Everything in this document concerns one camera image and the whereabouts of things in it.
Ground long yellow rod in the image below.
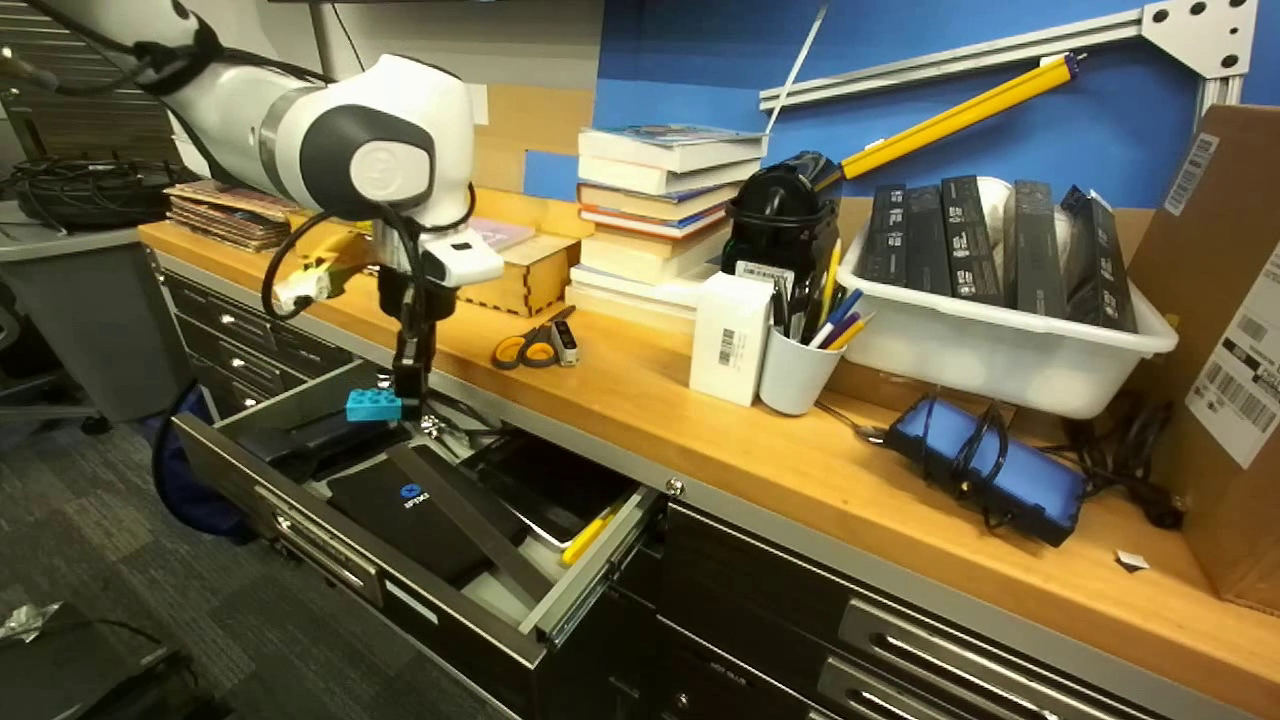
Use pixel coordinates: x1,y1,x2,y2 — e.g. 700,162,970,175
834,50,1085,186

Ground black label maker device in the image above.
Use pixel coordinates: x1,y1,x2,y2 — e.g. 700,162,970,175
719,148,849,289

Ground thick white paged book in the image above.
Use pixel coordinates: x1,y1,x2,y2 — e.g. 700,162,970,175
575,152,766,202

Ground dark blue bag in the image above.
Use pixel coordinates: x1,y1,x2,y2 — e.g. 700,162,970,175
144,379,260,546

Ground tangled black power cable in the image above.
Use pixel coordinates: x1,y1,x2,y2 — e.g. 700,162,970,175
1066,393,1191,537

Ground white upright small box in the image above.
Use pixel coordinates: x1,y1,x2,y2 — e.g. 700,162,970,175
686,268,779,413

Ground blue toy brick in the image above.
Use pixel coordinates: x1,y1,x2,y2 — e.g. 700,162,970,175
341,384,410,432

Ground blue cloth item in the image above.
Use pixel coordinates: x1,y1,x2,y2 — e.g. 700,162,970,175
886,387,1098,550

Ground yellow pencil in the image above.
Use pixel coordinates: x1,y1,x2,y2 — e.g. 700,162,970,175
817,235,849,327

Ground white zip tie strip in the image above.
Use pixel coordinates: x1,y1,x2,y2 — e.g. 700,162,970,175
766,4,834,139

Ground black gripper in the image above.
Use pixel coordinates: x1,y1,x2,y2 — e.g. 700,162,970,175
376,257,463,414

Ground large cream book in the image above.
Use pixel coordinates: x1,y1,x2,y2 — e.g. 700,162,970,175
569,228,738,320

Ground black flat box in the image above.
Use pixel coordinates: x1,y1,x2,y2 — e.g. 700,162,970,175
854,178,921,289
1005,175,1071,325
901,175,962,297
936,173,1014,307
1055,184,1140,334

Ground laser cut wooden box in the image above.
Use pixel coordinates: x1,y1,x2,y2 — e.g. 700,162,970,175
462,228,584,325

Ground white plastic bin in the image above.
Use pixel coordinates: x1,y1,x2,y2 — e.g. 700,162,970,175
834,232,1183,424

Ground yellow white cable plug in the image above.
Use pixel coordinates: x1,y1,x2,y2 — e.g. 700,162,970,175
258,206,379,327

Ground dark grey drawer cabinet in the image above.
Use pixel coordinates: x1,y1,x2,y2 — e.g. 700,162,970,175
148,250,1212,720

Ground brown folder stack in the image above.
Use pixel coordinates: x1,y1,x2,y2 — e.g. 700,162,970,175
159,175,309,257

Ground white pen cup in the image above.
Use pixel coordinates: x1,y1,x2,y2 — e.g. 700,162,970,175
754,325,849,418

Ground grey metal open drawer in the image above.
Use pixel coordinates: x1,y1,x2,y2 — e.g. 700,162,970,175
170,357,668,676

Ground black cable pile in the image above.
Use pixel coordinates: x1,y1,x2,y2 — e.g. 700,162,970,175
4,148,179,240

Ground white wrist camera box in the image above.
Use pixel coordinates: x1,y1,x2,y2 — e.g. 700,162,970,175
422,223,507,291

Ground yellow marker pen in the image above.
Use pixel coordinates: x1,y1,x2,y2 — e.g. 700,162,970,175
555,504,623,571

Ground blue pen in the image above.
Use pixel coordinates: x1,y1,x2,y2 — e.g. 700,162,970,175
811,289,868,353

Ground white paper scrap on floor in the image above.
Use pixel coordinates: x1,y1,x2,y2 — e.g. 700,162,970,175
0,596,70,651

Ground yellow handled scissors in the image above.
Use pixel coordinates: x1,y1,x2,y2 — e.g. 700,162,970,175
490,303,584,374

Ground aluminium extrusion rail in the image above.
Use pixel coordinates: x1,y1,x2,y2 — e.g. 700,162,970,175
754,0,1265,119

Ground large brown cardboard box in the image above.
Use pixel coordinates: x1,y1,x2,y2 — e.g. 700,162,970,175
1123,99,1280,621

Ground black box with blue logo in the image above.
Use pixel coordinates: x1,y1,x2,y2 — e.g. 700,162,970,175
324,445,541,593

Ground thin brown spined book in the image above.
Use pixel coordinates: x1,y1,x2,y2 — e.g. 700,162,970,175
582,202,740,248

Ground red spined book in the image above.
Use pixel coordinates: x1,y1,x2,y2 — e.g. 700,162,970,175
574,178,754,228

